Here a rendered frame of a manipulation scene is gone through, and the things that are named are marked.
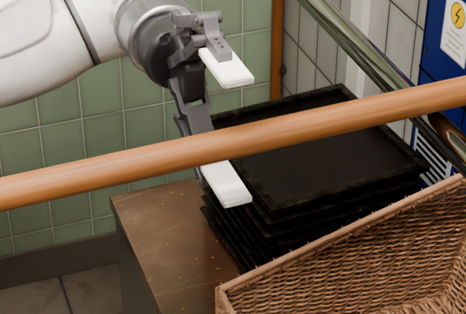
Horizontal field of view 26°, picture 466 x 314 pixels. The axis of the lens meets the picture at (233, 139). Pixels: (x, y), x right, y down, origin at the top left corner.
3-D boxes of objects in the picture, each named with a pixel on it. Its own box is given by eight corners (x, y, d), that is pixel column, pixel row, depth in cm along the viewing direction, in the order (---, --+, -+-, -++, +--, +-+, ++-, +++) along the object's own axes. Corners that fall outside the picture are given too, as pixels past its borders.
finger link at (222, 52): (213, 37, 98) (213, 9, 97) (232, 60, 94) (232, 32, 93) (199, 39, 98) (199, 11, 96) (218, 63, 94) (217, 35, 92)
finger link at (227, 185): (200, 164, 104) (200, 170, 104) (224, 203, 98) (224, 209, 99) (227, 158, 105) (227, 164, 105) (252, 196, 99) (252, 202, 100)
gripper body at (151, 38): (199, 3, 111) (229, 41, 103) (200, 71, 115) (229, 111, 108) (133, 14, 108) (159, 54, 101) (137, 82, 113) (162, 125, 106)
